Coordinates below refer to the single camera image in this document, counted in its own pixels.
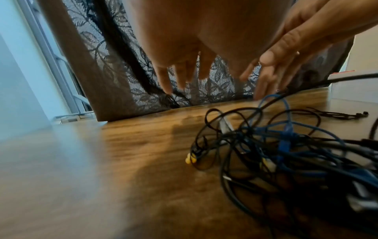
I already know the person's right hand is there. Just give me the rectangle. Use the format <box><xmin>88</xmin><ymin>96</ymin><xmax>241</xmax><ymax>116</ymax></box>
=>
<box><xmin>239</xmin><ymin>0</ymin><xmax>378</xmax><ymax>101</ymax></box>

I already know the person's left hand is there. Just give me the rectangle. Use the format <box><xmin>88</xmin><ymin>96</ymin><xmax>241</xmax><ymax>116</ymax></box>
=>
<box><xmin>122</xmin><ymin>0</ymin><xmax>293</xmax><ymax>94</ymax></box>

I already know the thick black cable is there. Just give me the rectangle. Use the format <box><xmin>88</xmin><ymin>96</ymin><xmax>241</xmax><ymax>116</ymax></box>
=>
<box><xmin>256</xmin><ymin>72</ymin><xmax>378</xmax><ymax>110</ymax></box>

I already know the clear plastic box red handle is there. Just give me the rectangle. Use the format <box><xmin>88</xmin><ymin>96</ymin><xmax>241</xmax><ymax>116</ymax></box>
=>
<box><xmin>328</xmin><ymin>69</ymin><xmax>378</xmax><ymax>104</ymax></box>

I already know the blue cable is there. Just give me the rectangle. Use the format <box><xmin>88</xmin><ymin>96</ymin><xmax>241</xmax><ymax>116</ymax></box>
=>
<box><xmin>239</xmin><ymin>93</ymin><xmax>378</xmax><ymax>187</ymax></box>

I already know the black cable with yellow plug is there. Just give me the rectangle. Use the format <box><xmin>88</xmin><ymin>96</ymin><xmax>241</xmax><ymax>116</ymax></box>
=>
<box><xmin>184</xmin><ymin>133</ymin><xmax>284</xmax><ymax>239</ymax></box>

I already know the dark leaf-patterned curtain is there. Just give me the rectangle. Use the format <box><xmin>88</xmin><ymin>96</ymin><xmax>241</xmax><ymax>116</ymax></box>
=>
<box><xmin>38</xmin><ymin>0</ymin><xmax>355</xmax><ymax>122</ymax></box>

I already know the black twist tie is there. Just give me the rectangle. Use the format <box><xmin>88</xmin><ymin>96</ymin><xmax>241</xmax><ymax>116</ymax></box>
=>
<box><xmin>307</xmin><ymin>106</ymin><xmax>370</xmax><ymax>121</ymax></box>

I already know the white window frame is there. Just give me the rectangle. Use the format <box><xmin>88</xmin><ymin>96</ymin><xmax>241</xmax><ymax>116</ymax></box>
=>
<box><xmin>17</xmin><ymin>0</ymin><xmax>96</xmax><ymax>122</ymax></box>

